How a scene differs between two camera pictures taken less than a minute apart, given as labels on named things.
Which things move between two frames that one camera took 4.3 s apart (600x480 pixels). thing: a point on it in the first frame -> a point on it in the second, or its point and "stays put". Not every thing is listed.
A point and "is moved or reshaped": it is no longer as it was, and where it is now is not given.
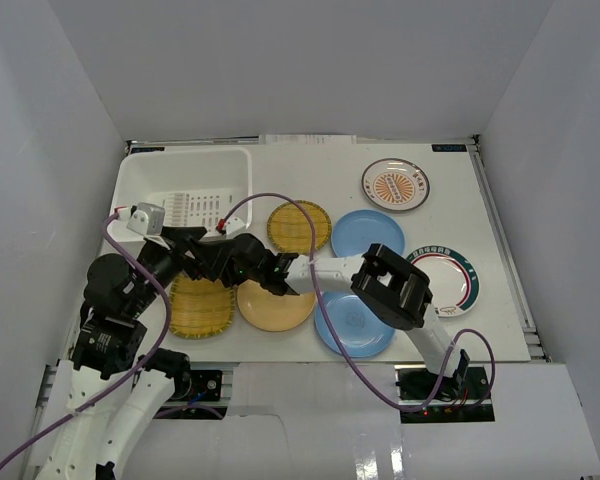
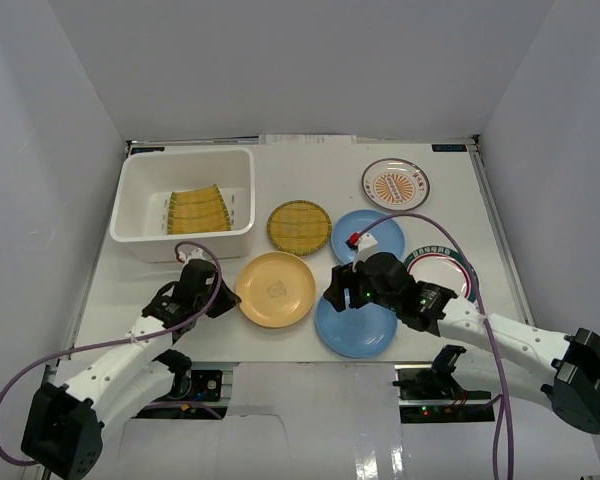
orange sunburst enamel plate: (397, 183) stays put
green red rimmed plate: (453, 279) stays put
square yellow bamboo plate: (200, 308) is moved or reshaped
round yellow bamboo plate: (290, 229) stays put
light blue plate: (362, 332) stays put
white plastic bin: (197, 188) stays put
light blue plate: (354, 232) stays put
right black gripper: (227, 276) -> (339, 281)
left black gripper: (167, 238) -> (220, 298)
